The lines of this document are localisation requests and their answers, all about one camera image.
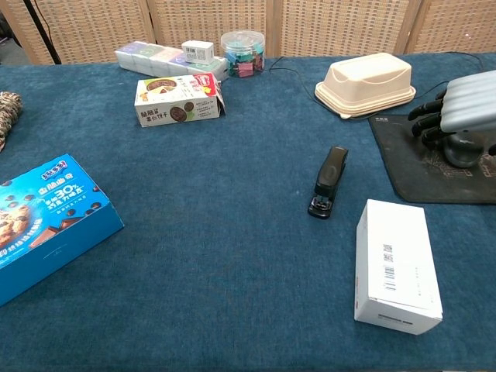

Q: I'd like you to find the white pie biscuit box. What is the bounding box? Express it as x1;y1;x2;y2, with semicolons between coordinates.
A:
133;72;227;128

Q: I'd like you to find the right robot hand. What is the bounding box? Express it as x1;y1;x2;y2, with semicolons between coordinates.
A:
408;69;496;150

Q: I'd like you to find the black USB cable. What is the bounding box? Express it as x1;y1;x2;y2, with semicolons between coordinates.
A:
451;50;487;74

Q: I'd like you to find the black printed mouse pad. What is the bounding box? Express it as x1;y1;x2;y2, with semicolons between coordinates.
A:
367;112;496;205

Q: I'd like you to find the long pastel tissue pack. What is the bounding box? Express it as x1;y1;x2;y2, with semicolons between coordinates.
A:
114;41;229;83

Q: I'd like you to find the white barcode cardboard box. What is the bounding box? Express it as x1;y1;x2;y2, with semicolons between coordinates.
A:
353;198;444;336

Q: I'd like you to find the clear jar of binder clips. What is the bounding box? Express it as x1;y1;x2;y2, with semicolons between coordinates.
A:
220;30;267;79

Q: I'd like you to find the black stapler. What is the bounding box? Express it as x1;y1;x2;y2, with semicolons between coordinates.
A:
307;145;349;220

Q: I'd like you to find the beige lidded lunch box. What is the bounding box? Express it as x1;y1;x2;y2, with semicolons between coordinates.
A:
314;52;417;120

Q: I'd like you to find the blue chocolate cookie box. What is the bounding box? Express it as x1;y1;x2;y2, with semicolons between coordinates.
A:
0;153;125;307

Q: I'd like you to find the small white QR box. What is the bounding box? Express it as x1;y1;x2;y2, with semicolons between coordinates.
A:
181;40;215;65

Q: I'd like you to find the braided rope bundle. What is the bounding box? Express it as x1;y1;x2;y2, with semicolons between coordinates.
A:
0;91;24;152

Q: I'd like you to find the woven wicker folding screen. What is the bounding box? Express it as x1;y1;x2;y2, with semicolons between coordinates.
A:
0;0;496;66

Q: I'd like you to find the black tripod stand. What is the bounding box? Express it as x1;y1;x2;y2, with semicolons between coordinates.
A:
22;0;62;65

